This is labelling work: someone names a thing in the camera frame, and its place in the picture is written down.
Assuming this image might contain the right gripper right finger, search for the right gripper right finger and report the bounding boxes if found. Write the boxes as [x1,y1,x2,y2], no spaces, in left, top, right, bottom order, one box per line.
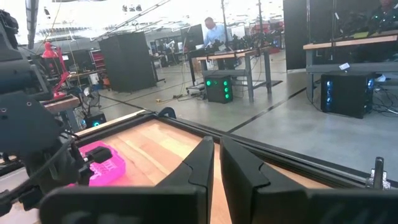
[219,136,398,224]

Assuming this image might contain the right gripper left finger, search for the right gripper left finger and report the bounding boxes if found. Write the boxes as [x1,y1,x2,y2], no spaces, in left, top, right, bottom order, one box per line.
[39,136,216,224]

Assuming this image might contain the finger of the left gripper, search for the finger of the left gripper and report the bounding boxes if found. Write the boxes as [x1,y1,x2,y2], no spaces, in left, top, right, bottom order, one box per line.
[82,146,114,164]

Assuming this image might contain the pink plastic supply box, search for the pink plastic supply box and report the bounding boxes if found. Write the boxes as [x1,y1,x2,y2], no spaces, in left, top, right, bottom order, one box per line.
[67,140,127,188]

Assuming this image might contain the small computer cyan light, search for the small computer cyan light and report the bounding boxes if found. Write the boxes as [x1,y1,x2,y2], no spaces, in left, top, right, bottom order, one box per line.
[83,112,108,129]

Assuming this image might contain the red desk lamp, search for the red desk lamp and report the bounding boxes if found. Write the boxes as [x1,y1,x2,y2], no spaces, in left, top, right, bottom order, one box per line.
[41,41,72,100]

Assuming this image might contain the tall black cabinet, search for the tall black cabinet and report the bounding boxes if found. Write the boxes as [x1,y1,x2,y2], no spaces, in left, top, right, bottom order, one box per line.
[98,30,157,93]

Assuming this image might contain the silver black table clamp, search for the silver black table clamp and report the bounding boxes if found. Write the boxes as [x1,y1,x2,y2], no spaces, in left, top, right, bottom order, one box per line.
[364,156,392,191]

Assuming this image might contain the computer tower blue lights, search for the computer tower blue lights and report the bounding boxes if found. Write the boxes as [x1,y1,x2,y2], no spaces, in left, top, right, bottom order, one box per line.
[320,70,376,119]

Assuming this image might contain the computer tower green lights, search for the computer tower green lights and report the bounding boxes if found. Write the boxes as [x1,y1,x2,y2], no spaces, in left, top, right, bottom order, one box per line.
[204,74,234,105]

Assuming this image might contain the black monitor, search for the black monitor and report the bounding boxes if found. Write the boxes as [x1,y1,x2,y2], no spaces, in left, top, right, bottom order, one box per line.
[180,24,205,51]

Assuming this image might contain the wooden top workbench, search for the wooden top workbench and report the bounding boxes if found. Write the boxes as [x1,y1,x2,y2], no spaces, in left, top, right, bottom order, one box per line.
[302,33,398,104]
[188,45,274,103]

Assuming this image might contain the person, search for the person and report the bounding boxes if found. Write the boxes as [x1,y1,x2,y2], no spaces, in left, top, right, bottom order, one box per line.
[203,16,233,48]
[368,0,398,32]

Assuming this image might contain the black partition panel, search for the black partition panel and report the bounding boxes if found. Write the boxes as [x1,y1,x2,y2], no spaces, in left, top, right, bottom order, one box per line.
[282,0,382,72]

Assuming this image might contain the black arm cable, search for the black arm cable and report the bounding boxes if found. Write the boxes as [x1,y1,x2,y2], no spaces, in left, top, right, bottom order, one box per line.
[0,136,76,203]

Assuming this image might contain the black table edge frame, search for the black table edge frame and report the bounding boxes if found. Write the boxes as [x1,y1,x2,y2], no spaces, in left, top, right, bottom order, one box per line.
[73,111,398,189]

